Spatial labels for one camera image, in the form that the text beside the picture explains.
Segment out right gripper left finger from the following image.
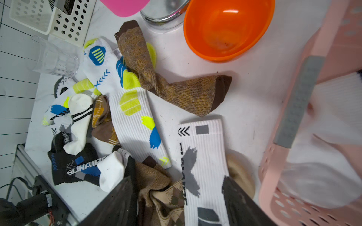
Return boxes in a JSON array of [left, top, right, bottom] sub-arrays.
[[79, 158, 138, 226]]

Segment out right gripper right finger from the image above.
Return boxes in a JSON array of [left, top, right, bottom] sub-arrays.
[[222, 177, 276, 226]]

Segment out black sock white logo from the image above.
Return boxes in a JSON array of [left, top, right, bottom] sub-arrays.
[[47, 132, 125, 186]]

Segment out white sock grey pattern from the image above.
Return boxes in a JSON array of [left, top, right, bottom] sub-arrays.
[[177, 119, 229, 226]]

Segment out black striped sock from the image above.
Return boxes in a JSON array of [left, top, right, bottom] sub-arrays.
[[49, 0, 75, 15]]

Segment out white sock black stripes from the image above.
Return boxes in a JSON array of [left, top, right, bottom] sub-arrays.
[[97, 148, 131, 193]]

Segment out pink plastic basket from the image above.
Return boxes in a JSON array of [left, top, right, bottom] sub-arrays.
[[259, 1, 362, 226]]

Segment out white plastic basket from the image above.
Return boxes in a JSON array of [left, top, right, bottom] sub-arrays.
[[9, 1, 96, 47]]

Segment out brown argyle sock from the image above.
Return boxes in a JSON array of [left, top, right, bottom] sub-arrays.
[[135, 156, 185, 226]]

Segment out white sock yellow blue patches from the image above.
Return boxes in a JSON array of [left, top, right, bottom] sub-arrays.
[[82, 38, 172, 169]]

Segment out yellow brown plaid sock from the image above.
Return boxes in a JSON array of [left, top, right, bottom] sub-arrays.
[[91, 95, 120, 146]]

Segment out white sock thin stripes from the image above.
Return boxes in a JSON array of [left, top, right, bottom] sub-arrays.
[[63, 94, 93, 155]]

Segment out brown long sock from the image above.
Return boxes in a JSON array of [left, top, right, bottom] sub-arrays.
[[115, 20, 232, 117]]

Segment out clear drinking glass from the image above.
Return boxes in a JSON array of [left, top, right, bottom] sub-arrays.
[[25, 36, 79, 77]]

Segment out orange plastic bowl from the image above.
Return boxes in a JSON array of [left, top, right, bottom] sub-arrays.
[[183, 0, 275, 62]]

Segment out chrome cup holder stand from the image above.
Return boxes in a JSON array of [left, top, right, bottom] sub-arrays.
[[140, 0, 190, 30]]

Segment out pink plastic goblet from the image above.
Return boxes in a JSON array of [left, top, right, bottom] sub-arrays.
[[100, 0, 150, 18]]

